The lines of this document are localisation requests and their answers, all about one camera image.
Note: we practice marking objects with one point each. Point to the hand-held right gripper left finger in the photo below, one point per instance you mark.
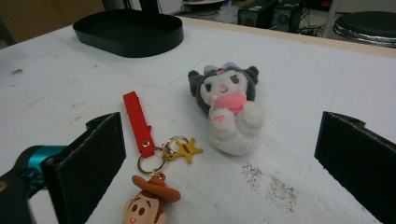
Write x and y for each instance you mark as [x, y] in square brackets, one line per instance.
[87, 171]

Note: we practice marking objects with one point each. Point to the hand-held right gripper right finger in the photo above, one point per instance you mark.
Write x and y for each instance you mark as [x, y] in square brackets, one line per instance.
[358, 168]

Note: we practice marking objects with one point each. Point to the white table mat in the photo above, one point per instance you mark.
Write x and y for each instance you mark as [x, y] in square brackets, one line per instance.
[311, 77]

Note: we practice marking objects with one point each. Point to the black oval tray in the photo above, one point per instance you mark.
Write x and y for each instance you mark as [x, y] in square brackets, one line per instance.
[124, 46]

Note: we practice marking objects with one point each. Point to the black round stool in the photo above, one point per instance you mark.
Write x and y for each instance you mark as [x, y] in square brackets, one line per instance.
[367, 25]

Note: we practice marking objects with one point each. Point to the white metal stand leg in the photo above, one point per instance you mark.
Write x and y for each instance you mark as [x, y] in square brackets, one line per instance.
[330, 18]

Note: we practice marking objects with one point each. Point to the black computer tower round fan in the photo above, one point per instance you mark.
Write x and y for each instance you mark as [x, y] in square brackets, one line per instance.
[286, 18]

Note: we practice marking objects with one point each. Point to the black computer tower green label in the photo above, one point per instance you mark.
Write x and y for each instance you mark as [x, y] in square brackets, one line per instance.
[255, 15]

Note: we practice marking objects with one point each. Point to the clear plastic bag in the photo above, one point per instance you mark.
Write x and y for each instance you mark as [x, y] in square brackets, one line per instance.
[227, 14]

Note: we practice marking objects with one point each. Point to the white round table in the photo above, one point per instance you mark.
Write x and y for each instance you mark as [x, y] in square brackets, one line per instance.
[202, 2]

